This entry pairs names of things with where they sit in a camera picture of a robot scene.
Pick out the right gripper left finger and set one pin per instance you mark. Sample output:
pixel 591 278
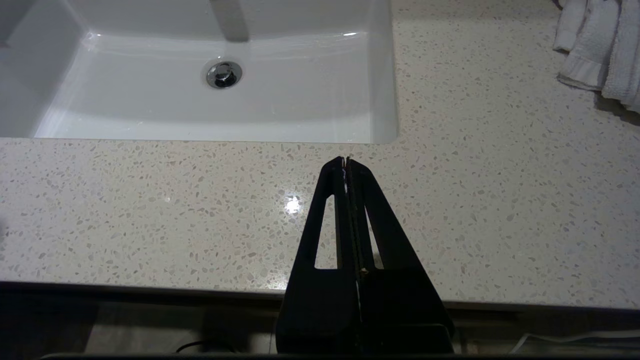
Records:
pixel 325 310

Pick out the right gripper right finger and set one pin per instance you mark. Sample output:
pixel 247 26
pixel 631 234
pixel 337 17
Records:
pixel 400 310

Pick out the white ceramic sink basin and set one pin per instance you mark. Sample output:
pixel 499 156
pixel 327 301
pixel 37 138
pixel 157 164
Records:
pixel 200 110

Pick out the chrome drain stopper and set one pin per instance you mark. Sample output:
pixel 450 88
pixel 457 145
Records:
pixel 224 74

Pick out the white towel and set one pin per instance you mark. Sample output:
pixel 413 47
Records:
pixel 595 50

